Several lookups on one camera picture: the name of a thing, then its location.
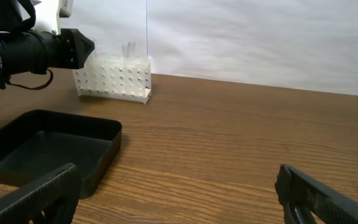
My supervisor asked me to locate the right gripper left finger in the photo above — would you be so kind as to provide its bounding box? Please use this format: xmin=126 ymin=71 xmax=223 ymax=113
xmin=0 ymin=162 xmax=82 ymax=224

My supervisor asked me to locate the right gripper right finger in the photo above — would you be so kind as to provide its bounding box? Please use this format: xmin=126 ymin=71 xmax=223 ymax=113
xmin=274 ymin=164 xmax=358 ymax=224

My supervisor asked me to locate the black tray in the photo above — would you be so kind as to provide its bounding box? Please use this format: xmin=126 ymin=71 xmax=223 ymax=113
xmin=0 ymin=109 xmax=123 ymax=200

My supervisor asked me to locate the white test tube rack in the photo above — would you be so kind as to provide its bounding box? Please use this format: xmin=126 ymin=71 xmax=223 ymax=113
xmin=72 ymin=53 xmax=152 ymax=105

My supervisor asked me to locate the black cable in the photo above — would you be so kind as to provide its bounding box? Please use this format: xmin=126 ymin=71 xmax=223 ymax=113
xmin=6 ymin=0 xmax=54 ymax=91

